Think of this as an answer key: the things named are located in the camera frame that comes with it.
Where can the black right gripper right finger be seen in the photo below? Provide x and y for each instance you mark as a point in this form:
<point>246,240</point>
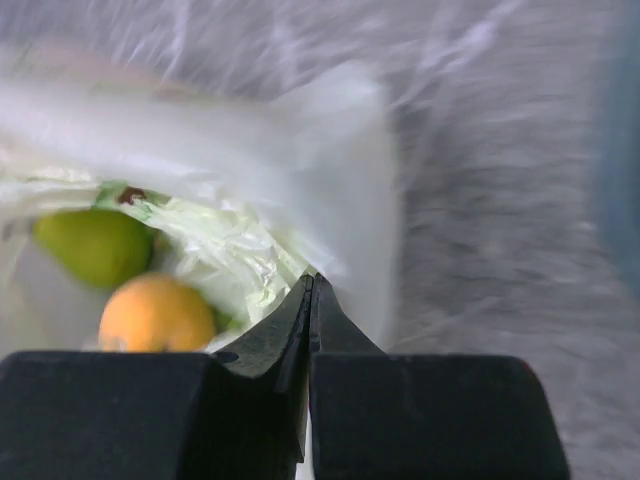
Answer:
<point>331,331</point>

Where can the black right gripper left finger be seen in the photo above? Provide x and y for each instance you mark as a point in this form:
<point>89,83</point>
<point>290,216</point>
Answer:
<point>270,353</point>

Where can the orange fruit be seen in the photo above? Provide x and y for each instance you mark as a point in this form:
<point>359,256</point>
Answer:
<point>156,312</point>

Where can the green printed plastic bag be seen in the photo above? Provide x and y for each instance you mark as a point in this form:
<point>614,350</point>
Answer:
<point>248,195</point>

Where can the green fruit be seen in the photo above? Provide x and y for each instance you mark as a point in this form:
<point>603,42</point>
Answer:
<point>102,248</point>

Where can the teal transparent plastic tray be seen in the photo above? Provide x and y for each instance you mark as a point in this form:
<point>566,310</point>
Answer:
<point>616,172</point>

